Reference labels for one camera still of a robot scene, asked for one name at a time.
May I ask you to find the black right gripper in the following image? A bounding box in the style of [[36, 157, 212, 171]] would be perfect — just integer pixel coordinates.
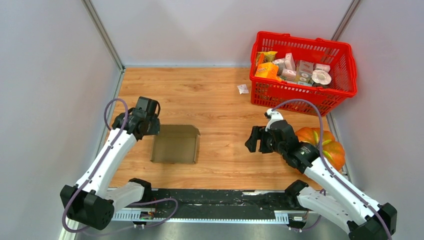
[[244, 126, 285, 156]]

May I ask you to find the brown cardboard paper box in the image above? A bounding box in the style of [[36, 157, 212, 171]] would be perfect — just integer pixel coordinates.
[[150, 124, 201, 165]]

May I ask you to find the small white paper packet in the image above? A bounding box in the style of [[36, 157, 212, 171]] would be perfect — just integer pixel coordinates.
[[237, 84, 249, 95]]

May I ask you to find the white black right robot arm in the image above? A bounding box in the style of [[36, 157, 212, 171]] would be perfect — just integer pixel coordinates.
[[245, 120, 398, 240]]

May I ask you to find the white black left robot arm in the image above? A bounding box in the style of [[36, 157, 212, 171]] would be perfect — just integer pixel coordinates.
[[60, 96, 161, 233]]

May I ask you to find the orange snack box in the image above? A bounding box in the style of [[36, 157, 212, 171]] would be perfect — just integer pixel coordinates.
[[254, 62, 279, 80]]

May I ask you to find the white pink carton box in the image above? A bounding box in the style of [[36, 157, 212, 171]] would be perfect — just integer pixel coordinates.
[[284, 52, 296, 71]]

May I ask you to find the orange pumpkin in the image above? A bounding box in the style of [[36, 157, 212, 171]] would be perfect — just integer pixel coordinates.
[[295, 127, 346, 171]]

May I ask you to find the red plastic shopping basket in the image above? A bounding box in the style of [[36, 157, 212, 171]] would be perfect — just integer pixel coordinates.
[[249, 31, 357, 117]]

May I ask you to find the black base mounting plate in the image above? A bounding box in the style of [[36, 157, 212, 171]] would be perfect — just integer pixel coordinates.
[[120, 188, 319, 220]]

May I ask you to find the yellow snack bag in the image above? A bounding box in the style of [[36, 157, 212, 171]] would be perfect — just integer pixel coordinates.
[[255, 51, 278, 65]]

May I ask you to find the white round tape roll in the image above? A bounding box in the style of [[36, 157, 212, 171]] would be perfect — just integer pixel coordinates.
[[311, 69, 332, 85]]

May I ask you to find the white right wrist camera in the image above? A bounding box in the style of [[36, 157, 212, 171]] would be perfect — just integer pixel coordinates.
[[264, 108, 284, 132]]

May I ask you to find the aluminium frame rail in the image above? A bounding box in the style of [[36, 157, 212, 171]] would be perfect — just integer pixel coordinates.
[[59, 187, 382, 240]]

